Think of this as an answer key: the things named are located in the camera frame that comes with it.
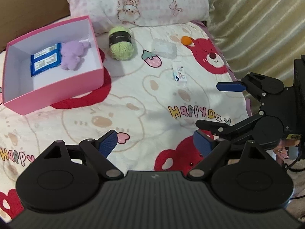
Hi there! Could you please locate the blue wet wipes packet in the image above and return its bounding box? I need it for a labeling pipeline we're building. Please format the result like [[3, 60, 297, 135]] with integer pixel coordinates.
[[30, 43, 62, 77]]

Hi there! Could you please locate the bear printed blanket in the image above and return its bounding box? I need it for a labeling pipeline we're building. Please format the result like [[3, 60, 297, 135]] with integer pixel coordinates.
[[0, 20, 253, 222]]

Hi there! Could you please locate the black cable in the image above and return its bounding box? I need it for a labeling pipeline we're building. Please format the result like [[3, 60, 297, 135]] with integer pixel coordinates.
[[282, 156, 305, 201]]

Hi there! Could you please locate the purple bed sheet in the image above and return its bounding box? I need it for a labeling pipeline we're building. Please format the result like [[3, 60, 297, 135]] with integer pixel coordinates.
[[198, 20, 253, 118]]

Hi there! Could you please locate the clear plastic box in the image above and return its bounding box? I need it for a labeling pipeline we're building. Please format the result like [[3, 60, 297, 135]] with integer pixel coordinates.
[[152, 39, 178, 59]]

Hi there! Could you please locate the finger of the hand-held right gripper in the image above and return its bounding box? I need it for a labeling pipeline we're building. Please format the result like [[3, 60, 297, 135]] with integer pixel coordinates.
[[195, 111, 266, 146], [216, 72, 271, 99]]

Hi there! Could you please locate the person's right hand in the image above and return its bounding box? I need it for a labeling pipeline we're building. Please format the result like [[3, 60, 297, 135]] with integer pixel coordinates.
[[274, 139, 301, 160]]

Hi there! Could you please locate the golden curtain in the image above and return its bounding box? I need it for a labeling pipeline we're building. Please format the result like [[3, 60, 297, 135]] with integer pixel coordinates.
[[206, 0, 305, 87]]

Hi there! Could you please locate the brown pillow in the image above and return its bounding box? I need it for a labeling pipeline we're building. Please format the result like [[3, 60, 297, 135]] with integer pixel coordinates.
[[0, 0, 71, 53]]

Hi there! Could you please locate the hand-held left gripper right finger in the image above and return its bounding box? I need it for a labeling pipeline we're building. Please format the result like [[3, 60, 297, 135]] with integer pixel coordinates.
[[187, 130, 268, 179]]

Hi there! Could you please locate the small white tissue packet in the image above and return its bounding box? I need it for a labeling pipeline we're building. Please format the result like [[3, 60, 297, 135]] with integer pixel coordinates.
[[171, 65, 187, 83]]

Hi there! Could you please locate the green yarn ball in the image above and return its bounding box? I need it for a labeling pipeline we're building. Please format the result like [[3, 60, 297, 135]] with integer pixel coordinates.
[[108, 26, 135, 60]]

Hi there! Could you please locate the pink cardboard box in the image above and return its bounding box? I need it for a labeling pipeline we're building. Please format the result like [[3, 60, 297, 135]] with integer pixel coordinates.
[[2, 15, 104, 115]]

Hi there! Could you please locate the purple plush toy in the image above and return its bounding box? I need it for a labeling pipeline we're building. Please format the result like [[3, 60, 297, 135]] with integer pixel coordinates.
[[59, 40, 91, 71]]

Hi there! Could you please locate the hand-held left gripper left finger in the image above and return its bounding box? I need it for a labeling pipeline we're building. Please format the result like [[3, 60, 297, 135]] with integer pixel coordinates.
[[33, 129, 124, 179]]

